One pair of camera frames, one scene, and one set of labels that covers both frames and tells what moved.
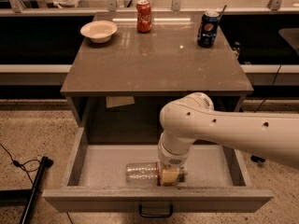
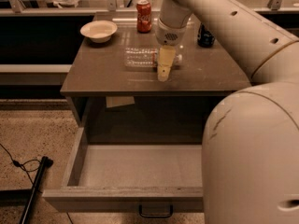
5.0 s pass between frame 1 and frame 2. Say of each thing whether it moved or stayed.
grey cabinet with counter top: stayed
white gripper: moved
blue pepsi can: stayed
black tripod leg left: stayed
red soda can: stayed
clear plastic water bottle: moved
